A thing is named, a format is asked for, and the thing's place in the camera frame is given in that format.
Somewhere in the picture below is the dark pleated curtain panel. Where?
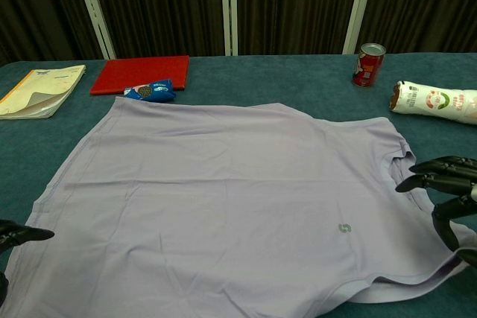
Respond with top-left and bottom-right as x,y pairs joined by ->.
357,0 -> 477,54
84,0 -> 228,59
236,0 -> 364,57
0,0 -> 107,68

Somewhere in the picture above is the white snack tube package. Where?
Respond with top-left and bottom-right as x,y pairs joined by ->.
388,80 -> 477,126

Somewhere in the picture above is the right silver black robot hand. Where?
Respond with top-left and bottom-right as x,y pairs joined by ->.
396,155 -> 477,267

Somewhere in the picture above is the lavender t-shirt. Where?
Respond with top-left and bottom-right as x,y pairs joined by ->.
0,95 -> 474,318

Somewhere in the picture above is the yellow-spined paper notebook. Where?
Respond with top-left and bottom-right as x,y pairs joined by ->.
0,64 -> 86,121

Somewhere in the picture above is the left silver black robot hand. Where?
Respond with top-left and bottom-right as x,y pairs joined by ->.
0,219 -> 56,299

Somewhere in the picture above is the teal felt table cover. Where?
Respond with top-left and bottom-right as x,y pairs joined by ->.
0,52 -> 477,318

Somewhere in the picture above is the blue cookie packet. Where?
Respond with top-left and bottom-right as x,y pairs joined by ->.
123,78 -> 175,103

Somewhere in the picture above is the white screen frame post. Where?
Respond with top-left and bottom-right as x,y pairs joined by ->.
341,0 -> 378,55
70,0 -> 116,60
219,0 -> 239,57

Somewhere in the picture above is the red flat board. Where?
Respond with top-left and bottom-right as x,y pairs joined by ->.
89,54 -> 190,96

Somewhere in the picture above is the red tin can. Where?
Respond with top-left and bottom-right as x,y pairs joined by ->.
352,42 -> 388,89

